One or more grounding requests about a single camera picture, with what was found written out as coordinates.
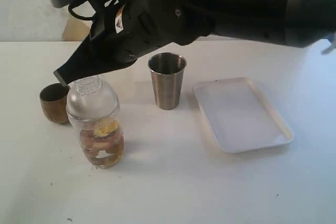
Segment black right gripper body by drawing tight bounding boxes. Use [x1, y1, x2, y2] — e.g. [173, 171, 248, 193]
[90, 0, 213, 63]

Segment clear dome shaker lid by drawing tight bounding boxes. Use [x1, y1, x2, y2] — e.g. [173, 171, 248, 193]
[66, 76, 119, 123]

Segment brown wooden cup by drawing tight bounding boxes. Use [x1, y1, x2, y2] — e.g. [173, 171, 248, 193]
[39, 83, 70, 124]

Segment stainless steel tumbler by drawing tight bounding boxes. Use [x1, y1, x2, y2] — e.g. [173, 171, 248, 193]
[148, 52, 187, 110]

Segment clear plastic shaker jar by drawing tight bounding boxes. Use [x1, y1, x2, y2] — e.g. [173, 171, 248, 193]
[68, 108, 124, 169]

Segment coins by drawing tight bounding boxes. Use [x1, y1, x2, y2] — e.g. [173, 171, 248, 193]
[79, 120, 124, 168]

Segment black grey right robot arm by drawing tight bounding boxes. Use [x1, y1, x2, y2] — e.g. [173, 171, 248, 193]
[50, 0, 335, 86]

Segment translucent frosted plastic cup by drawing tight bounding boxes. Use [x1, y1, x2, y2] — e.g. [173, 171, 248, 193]
[100, 67, 134, 99]

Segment white rectangular tray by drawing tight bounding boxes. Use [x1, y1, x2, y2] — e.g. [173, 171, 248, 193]
[192, 77, 294, 154]

